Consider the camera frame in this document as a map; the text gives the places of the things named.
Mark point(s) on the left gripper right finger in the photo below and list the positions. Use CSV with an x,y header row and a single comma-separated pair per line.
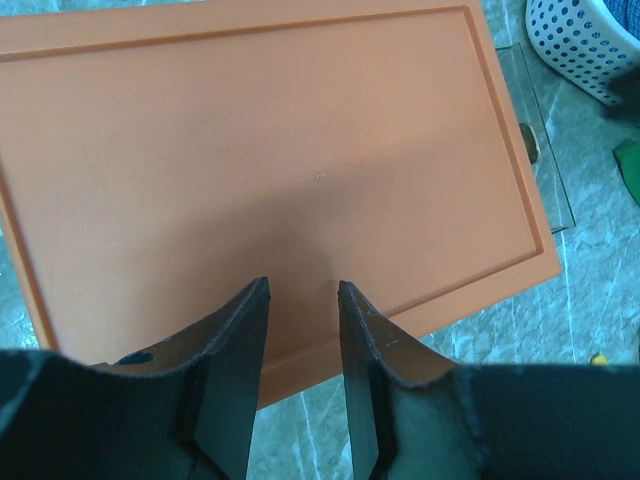
x,y
414,414

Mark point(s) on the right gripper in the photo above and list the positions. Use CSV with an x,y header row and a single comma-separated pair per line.
x,y
626,88

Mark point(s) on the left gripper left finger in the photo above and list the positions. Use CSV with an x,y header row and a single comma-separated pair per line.
x,y
183,408

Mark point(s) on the clear acrylic drawer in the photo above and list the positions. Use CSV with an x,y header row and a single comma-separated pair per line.
x,y
534,133

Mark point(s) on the orange drawer box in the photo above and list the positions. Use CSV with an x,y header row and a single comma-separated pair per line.
x,y
155,160

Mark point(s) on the green cloth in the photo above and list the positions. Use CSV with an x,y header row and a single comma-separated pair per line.
x,y
627,155

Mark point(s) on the white plastic basket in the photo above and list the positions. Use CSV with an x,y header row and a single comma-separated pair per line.
x,y
583,42

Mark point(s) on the blue checkered cloth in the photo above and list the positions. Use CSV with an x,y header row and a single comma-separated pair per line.
x,y
626,13

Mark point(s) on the yellow utility knife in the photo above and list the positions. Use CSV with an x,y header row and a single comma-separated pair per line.
x,y
599,359

